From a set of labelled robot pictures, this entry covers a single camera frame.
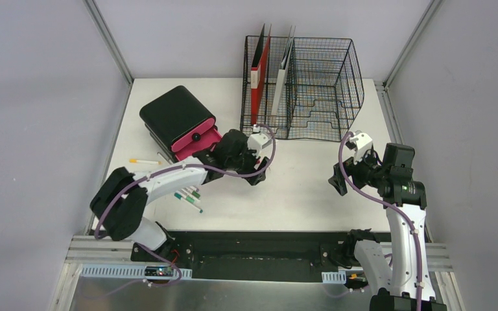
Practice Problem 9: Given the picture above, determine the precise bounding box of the white pen orange cap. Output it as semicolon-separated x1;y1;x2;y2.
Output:
129;159;162;165

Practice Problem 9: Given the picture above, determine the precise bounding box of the aluminium frame rail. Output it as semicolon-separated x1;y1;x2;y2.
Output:
65;235;134;264

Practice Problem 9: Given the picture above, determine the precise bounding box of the grey notebook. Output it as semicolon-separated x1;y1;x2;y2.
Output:
271;25;296;116

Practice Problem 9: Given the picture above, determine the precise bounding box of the black wire mesh organizer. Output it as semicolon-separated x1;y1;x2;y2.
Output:
257;36;364;142

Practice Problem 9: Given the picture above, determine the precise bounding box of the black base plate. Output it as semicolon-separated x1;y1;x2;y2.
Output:
130;231;385;283

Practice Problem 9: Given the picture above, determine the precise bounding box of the white cable duct left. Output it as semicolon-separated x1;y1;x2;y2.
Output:
80;264;192;281

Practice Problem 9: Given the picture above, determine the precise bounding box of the teal tipped white pen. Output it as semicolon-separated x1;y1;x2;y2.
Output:
174;192;203;214

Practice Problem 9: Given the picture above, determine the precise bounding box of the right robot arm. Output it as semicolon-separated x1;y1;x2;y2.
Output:
329;141;447;310

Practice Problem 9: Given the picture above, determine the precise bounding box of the red notebook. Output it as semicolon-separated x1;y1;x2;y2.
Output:
250;24;271;125

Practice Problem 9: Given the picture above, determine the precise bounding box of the black pink drawer unit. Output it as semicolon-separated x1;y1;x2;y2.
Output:
139;86;222;162

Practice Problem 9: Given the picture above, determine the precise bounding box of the white cable duct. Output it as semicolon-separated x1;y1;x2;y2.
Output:
321;271;347;284
80;264;192;281

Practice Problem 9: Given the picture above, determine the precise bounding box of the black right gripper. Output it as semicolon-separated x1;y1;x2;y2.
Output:
328;146;388;196

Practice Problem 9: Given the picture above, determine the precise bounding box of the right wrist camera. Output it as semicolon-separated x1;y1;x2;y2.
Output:
346;130;373;165

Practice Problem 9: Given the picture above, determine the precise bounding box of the white cable duct right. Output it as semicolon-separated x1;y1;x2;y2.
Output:
321;271;347;284

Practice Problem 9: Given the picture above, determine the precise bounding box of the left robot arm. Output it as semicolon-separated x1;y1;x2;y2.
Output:
89;125;276;262

